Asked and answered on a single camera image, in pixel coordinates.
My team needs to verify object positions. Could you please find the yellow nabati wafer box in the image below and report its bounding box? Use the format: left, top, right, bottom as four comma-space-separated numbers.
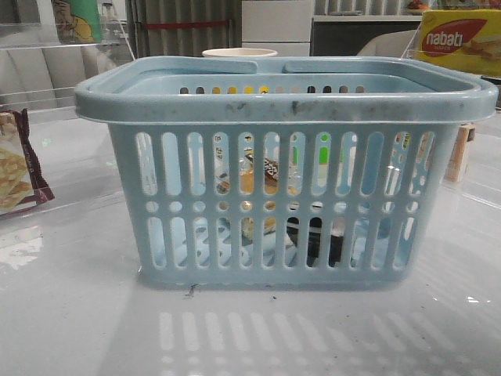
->
412, 9, 500, 77

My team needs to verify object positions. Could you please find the light blue plastic basket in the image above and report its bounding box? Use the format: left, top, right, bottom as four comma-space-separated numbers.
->
74, 56, 498, 289

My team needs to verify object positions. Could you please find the green cartoon snack canister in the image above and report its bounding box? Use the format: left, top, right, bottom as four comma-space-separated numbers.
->
51, 0, 103, 44

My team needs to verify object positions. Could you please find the clear acrylic display shelf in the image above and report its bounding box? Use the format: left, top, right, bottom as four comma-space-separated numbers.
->
1, 1, 134, 111

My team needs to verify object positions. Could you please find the grey armchair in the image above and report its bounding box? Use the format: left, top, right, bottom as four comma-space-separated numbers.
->
357, 30, 417, 57

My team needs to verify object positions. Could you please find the dark grey cabinet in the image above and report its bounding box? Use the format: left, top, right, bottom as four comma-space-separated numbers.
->
310, 21, 420, 56

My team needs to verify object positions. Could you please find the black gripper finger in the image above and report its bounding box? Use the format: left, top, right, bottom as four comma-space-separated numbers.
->
287, 217, 344, 266

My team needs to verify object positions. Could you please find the yellow popcorn paper cup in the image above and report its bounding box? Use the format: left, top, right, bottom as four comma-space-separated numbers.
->
202, 47, 278, 58

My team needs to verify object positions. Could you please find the small wooden block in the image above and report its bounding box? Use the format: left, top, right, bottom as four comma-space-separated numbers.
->
445, 123, 476, 183

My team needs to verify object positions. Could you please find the brown almond cookie snack bag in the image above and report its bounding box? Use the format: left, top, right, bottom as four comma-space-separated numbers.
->
1, 109, 55, 216

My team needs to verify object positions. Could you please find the bread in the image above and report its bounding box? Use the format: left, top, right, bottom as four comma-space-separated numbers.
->
216, 133, 301, 242

